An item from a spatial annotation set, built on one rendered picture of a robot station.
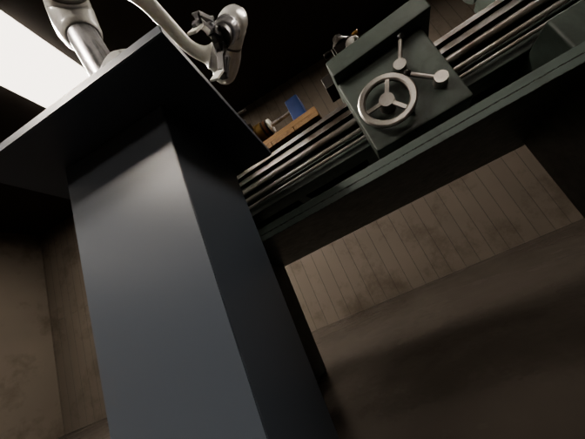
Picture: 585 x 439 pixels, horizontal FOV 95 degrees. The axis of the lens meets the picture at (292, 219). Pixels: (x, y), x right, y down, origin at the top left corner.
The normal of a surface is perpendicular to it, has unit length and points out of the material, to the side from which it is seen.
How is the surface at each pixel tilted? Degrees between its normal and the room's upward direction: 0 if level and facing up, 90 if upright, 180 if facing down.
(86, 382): 90
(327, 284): 90
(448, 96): 90
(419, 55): 90
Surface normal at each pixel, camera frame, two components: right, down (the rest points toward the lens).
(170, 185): -0.29, -0.18
